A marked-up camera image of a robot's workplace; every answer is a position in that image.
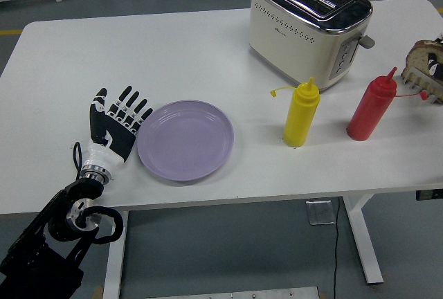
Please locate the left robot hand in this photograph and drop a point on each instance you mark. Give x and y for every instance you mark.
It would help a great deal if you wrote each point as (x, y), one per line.
(110, 133)

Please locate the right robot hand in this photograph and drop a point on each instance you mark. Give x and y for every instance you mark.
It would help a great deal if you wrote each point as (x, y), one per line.
(433, 65)

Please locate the brown crusted bread slice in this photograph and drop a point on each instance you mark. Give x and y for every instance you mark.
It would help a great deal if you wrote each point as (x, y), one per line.
(417, 55)

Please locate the purple round plate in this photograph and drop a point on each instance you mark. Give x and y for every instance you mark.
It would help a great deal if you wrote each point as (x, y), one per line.
(185, 140)

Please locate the cream and chrome toaster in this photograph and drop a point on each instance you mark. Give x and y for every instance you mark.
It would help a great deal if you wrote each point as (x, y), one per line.
(292, 50)

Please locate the small silver floor plate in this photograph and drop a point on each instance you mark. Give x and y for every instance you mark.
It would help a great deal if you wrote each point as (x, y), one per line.
(321, 213)

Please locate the large silver metal plate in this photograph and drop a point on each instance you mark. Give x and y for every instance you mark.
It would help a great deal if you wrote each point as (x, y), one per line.
(242, 293)

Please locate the silver metal toast rack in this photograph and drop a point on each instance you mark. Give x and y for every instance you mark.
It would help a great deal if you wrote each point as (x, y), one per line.
(420, 82)

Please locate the red squeeze bottle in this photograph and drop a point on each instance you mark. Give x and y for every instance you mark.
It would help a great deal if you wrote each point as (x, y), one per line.
(368, 112)

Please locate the white table leg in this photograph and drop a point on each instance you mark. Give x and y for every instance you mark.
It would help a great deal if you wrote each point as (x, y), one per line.
(363, 240)
(116, 250)

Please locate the black table control panel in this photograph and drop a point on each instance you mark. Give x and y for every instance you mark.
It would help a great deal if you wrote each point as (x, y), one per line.
(429, 196)

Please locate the yellow squeeze bottle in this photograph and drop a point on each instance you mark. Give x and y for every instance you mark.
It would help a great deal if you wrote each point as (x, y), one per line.
(299, 119)

